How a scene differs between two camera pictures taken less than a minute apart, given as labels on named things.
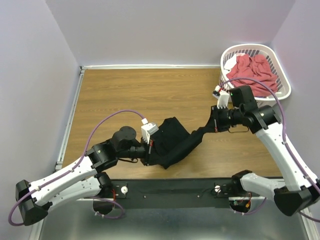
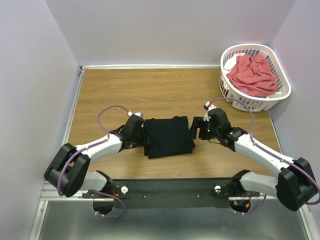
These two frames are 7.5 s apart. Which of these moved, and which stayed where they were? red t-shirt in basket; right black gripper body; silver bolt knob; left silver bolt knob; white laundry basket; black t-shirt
Moved: black t-shirt; right black gripper body
Stayed: silver bolt knob; left silver bolt knob; white laundry basket; red t-shirt in basket
